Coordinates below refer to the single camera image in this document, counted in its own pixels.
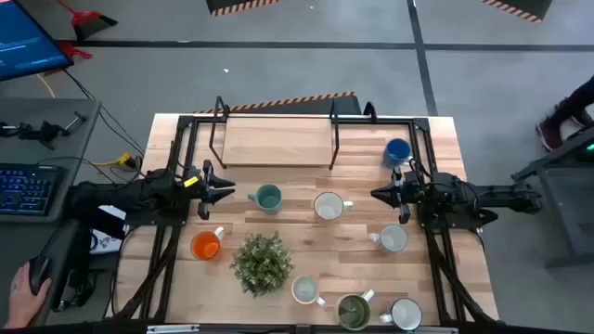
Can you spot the black metal shelf leg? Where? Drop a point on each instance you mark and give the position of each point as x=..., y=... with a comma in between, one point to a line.
x=333, y=113
x=223, y=111

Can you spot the red broom black bristles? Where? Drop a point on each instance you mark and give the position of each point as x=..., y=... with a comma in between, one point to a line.
x=90, y=21

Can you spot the orange ceramic mug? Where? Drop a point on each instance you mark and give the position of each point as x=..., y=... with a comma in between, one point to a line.
x=205, y=246

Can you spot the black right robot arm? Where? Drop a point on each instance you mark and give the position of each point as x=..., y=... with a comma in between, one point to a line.
x=487, y=195

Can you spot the person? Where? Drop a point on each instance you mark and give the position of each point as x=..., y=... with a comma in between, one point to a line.
x=552, y=132

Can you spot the red lattice patterned mug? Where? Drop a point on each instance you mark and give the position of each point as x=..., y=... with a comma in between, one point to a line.
x=393, y=239

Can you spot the blue ceramic mug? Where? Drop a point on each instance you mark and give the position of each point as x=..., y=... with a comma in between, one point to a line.
x=397, y=150

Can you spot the black clamp tool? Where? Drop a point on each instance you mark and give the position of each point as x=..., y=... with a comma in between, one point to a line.
x=46, y=130

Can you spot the black computer mouse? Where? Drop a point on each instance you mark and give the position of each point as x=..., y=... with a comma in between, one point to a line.
x=39, y=271

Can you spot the red dustpan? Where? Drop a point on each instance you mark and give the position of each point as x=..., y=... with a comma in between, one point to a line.
x=69, y=48

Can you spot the silver metal bracket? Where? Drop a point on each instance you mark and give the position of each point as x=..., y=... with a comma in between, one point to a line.
x=171, y=329
x=431, y=330

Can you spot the teal green ceramic mug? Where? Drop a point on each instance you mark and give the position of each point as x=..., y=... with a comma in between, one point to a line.
x=269, y=199

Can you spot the potted plant in striped pot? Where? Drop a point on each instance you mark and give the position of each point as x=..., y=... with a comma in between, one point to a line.
x=262, y=264

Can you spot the yellow dot patterned mug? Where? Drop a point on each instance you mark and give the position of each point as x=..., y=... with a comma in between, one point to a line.
x=305, y=290

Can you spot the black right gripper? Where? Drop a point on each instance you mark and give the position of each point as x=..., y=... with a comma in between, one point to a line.
x=406, y=190

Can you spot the white printed box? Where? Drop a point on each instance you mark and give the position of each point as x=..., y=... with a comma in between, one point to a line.
x=104, y=241

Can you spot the computer monitor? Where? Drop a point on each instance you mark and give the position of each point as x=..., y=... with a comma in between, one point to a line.
x=28, y=42

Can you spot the grey desk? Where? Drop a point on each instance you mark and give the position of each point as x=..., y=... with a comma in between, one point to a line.
x=18, y=236

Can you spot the backlit black keyboard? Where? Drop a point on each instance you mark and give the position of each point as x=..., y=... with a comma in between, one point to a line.
x=25, y=190

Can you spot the black metal stand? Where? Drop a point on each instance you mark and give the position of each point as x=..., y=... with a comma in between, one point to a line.
x=566, y=209

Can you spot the person's hand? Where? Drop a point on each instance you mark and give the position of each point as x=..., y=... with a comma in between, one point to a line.
x=23, y=301

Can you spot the black aluminium table frame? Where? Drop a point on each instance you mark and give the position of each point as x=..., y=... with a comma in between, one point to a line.
x=185, y=122

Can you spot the black hazard striped block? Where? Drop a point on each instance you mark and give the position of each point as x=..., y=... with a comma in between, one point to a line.
x=223, y=3
x=343, y=106
x=529, y=5

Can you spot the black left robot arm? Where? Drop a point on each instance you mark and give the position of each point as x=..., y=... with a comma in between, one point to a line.
x=120, y=197

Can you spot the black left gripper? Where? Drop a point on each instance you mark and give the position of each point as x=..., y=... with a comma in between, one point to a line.
x=204, y=190

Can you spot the white mug blue stripes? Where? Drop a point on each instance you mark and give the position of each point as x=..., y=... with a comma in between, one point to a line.
x=404, y=314

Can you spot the yellow power plug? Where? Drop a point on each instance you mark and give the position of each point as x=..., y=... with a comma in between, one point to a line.
x=124, y=160

